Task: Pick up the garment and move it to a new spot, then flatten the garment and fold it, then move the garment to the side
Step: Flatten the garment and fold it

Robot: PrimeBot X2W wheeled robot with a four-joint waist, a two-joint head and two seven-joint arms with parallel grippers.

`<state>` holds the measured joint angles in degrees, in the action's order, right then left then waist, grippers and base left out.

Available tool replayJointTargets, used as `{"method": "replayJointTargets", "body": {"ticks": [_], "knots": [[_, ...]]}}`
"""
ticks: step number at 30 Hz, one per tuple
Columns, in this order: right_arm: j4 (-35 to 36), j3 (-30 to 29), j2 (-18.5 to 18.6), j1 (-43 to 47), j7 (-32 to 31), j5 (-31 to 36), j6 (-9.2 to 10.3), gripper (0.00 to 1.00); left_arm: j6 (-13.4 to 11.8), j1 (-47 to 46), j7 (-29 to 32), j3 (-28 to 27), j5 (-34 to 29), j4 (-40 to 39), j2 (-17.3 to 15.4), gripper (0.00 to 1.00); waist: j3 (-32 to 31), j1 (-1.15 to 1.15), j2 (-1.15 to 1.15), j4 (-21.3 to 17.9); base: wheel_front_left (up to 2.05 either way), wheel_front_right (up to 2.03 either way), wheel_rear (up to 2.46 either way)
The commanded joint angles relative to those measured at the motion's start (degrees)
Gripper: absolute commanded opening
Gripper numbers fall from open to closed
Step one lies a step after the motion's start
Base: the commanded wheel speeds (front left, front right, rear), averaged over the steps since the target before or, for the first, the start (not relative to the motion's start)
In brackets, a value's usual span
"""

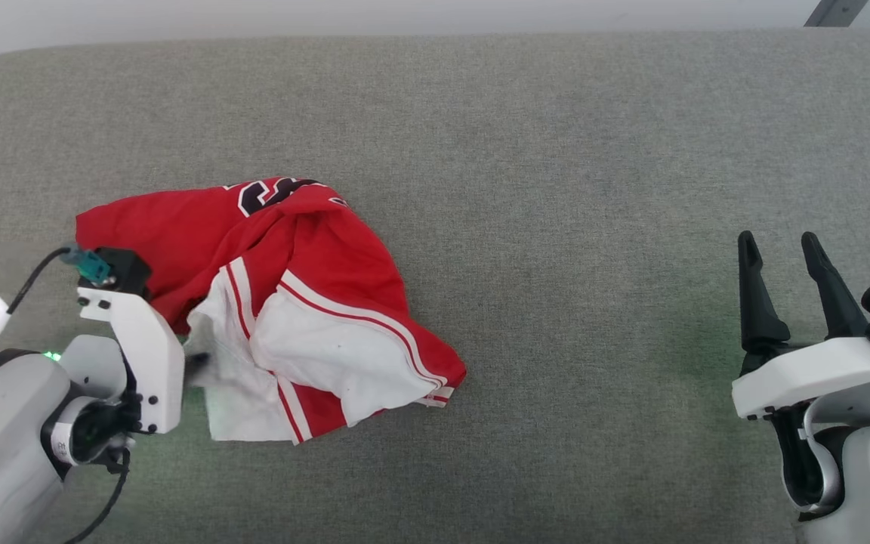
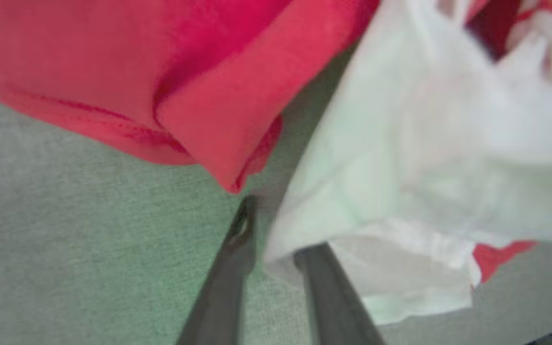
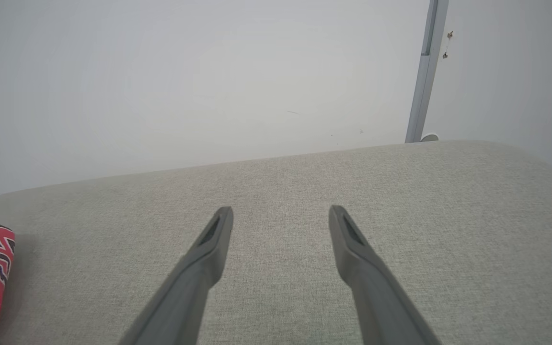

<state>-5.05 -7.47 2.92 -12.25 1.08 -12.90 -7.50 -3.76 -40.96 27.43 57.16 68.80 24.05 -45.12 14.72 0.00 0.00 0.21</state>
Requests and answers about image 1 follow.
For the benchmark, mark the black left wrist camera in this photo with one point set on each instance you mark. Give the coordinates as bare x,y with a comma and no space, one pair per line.
127,270

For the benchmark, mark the teal left camera connector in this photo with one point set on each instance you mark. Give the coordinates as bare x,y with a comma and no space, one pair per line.
89,264

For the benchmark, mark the red and white basketball jersey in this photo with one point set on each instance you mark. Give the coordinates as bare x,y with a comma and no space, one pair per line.
329,257

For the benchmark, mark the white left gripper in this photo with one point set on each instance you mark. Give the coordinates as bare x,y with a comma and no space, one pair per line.
155,363

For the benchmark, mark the grey metal post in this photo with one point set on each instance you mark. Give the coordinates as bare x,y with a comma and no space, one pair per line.
835,11

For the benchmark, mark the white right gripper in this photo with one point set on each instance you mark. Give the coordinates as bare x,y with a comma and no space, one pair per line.
812,370

